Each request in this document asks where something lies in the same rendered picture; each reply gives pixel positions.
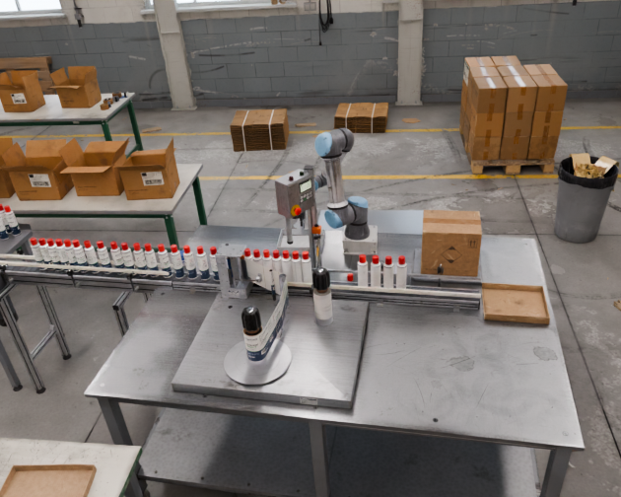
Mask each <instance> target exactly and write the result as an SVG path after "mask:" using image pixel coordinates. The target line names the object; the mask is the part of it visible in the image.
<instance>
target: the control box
mask: <svg viewBox="0 0 621 497"><path fill-rule="evenodd" d="M300 171H304V170H301V169H297V170H295V171H293V172H291V173H289V174H287V175H285V176H282V177H279V178H277V179H275V190H276V199H277V208H278V214H280V215H283V216H285V217H287V218H289V219H292V218H293V217H295V216H297V215H296V214H295V212H294V210H295V208H298V207H299V208H301V209H302V212H301V213H303V212H305V211H307V210H309V209H311V208H313V207H314V203H313V188H312V175H311V174H309V173H306V174H305V175H304V176H303V177H300V176H299V174H300ZM289 176H293V177H294V181H289ZM309 178H311V189H309V190H307V191H304V192H302V193H300V188H299V183H300V182H302V181H305V180H307V179H309ZM311 190H312V198H310V199H308V200H306V201H304V202H302V203H300V196H301V195H303V194H305V193H307V192H309V191H311Z"/></svg>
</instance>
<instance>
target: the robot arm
mask: <svg viewBox="0 0 621 497"><path fill-rule="evenodd" d="M353 145H354V135H353V133H352V132H351V131H350V130H349V129H347V128H338V129H334V130H331V131H328V132H323V133H321V134H319V135H318V136H317V137H316V139H315V142H314V147H315V151H317V154H318V155H319V156H320V157H321V159H322V160H323V161H324V165H325V167H324V169H323V171H322V173H321V175H318V176H315V177H314V184H315V191H317V189H318V188H321V187H324V186H326V185H327V187H328V194H329V203H328V204H327V208H328V210H326V211H325V213H324V218H325V220H326V222H327V224H328V225H329V226H330V227H331V228H333V229H337V228H341V227H343V226H345V225H346V228H345V230H344V235H345V237H346V238H348V239H350V240H355V241H360V240H364V239H366V238H368V237H369V236H370V228H369V225H368V207H369V206H368V200H367V199H365V198H363V197H360V196H351V197H349V198H348V200H347V201H348V202H347V201H346V200H345V197H344V188H343V180H342V173H341V163H342V161H343V160H344V158H345V156H346V154H347V153H348V152H350V151H351V149H352V147H353ZM297 218H299V219H298V221H297V223H296V224H295V225H294V227H295V228H297V229H301V233H303V231H304V228H305V220H306V211H305V212H303V213H301V214H300V215H297V216H295V217H293V219H297Z"/></svg>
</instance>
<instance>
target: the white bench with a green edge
mask: <svg viewBox="0 0 621 497"><path fill-rule="evenodd" d="M142 452H143V451H142V448H141V446H125V445H110V444H94V443H78V442H62V441H46V440H31V439H15V438H0V489H1V487H2V485H3V483H4V481H5V479H6V477H7V475H8V473H9V471H10V469H11V467H12V466H13V464H66V463H80V464H94V465H95V467H96V469H97V472H96V475H95V478H94V481H93V484H92V486H91V489H90V492H89V494H88V497H123V495H125V497H144V496H143V494H142V491H141V488H140V485H139V483H138V480H137V477H136V474H135V471H134V469H135V467H136V465H137V463H138V461H139V459H140V457H141V454H142Z"/></svg>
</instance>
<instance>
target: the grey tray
mask: <svg viewBox="0 0 621 497"><path fill-rule="evenodd" d="M292 234H293V241H294V242H293V243H292V244H291V245H288V244H287V234H286V229H282V230H281V233H280V237H279V240H278V244H277V250H279V254H283V250H288V251H289V254H292V252H293V251H294V250H296V251H298V252H299V254H302V252H303V251H308V252H309V254H310V242H309V229H304V231H303V233H301V229H292ZM320 235H321V238H320V244H321V254H322V251H323V245H324V239H325V229H321V233H320Z"/></svg>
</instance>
